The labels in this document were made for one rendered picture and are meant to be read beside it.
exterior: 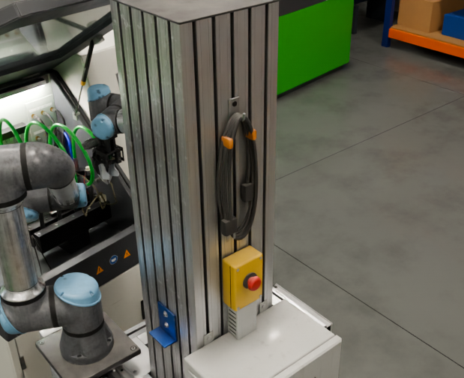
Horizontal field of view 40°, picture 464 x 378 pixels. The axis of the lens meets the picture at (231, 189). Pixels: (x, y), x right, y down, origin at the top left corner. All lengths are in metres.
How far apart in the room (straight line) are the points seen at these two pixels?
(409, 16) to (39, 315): 6.41
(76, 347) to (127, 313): 0.87
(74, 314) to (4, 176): 0.44
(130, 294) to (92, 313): 0.88
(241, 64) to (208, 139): 0.17
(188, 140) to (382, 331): 2.40
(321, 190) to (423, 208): 0.72
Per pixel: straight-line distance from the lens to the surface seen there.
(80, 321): 1.79
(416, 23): 7.60
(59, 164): 1.58
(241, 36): 1.29
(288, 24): 5.96
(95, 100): 2.10
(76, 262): 2.40
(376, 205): 4.51
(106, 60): 2.65
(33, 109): 2.73
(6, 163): 1.56
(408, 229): 4.31
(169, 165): 1.36
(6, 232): 1.65
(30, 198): 1.96
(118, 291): 2.61
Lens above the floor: 2.35
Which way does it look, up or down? 31 degrees down
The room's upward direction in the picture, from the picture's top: 1 degrees counter-clockwise
